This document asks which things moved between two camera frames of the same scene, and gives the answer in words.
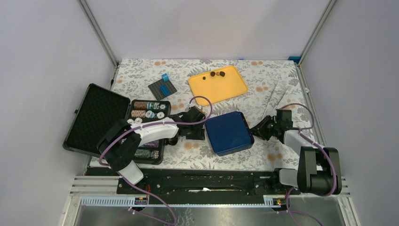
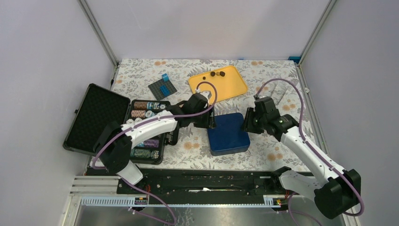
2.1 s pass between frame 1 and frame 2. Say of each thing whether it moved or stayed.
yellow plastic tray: stayed
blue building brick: stayed
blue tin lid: stayed
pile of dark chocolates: stayed
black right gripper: moved
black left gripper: moved
